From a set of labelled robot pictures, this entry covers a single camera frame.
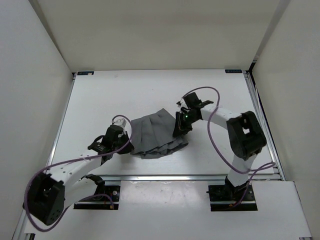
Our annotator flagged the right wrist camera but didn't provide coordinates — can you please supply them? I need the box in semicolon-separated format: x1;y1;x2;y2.
176;98;188;112

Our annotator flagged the aluminium table edge rail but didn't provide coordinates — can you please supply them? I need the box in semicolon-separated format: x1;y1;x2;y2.
94;172;286;183

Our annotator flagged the white front cover panel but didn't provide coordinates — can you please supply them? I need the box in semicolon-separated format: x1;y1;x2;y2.
20;181;312;240

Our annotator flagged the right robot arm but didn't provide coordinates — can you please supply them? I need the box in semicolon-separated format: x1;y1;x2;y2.
172;92;267;200

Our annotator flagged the blue label sticker left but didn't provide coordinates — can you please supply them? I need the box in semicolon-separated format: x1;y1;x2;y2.
77;71;94;76

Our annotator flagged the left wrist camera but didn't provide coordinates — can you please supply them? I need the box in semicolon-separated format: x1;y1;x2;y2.
112;118;127;129

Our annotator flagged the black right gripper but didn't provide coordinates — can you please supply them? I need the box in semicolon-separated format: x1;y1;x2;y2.
172;111;200;137

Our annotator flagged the blue label sticker right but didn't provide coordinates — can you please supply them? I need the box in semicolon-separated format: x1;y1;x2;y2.
225;69;243;74

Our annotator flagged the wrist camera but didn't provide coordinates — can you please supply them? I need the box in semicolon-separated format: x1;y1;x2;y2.
176;98;188;112
112;118;127;129

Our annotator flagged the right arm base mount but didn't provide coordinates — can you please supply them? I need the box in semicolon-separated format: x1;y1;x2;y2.
206;177;258;212

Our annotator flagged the grey pleated skirt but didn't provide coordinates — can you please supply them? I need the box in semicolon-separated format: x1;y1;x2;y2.
130;108;189;159

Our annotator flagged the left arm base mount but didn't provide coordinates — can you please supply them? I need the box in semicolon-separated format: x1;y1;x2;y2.
73;174;121;210

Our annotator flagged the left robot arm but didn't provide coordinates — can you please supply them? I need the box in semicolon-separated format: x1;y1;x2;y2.
22;123;133;226

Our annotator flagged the blue label sticker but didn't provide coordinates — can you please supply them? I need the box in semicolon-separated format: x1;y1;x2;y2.
225;69;243;74
77;71;94;76

